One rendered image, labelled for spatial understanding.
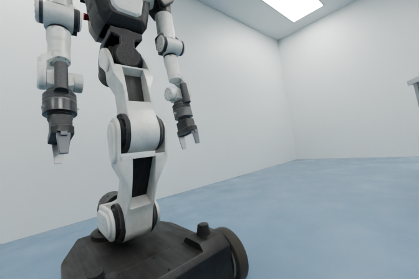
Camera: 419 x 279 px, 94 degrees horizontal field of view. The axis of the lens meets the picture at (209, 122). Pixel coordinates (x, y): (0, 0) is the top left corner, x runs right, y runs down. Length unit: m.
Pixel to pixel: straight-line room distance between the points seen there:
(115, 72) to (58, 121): 0.25
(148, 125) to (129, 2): 0.54
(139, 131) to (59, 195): 1.56
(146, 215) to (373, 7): 4.77
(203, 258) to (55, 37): 0.88
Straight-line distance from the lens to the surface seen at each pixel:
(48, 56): 0.83
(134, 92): 0.84
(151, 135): 0.72
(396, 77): 4.54
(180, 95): 0.95
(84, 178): 2.20
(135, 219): 0.84
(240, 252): 0.85
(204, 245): 0.78
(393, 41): 4.67
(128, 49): 0.93
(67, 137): 0.68
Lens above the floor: 0.53
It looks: 7 degrees up
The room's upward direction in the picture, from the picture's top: 7 degrees counter-clockwise
